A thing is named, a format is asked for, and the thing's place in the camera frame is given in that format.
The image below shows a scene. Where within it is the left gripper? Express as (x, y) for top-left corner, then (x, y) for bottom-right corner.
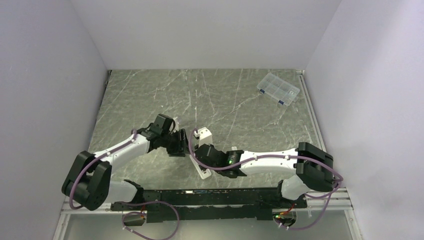
(160, 128), (194, 157)

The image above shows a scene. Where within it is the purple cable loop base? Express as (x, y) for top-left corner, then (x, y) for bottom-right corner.
(121, 200), (181, 240)

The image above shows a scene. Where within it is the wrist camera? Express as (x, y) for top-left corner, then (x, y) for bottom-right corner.
(172, 116), (180, 132)
(194, 127), (213, 147)

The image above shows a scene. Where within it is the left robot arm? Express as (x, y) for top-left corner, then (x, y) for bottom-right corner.
(61, 113), (188, 211)

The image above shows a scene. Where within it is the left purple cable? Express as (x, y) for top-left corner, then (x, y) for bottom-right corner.
(67, 128), (139, 211)

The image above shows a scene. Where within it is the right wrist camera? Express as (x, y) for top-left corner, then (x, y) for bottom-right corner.
(194, 127), (213, 147)

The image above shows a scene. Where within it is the white remote control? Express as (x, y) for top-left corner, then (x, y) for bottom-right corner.
(189, 153), (212, 180)

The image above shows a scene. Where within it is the clear plastic organizer box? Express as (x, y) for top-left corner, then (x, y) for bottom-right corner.
(257, 72), (300, 106)

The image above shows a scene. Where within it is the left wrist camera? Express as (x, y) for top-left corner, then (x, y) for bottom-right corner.
(172, 116), (180, 132)

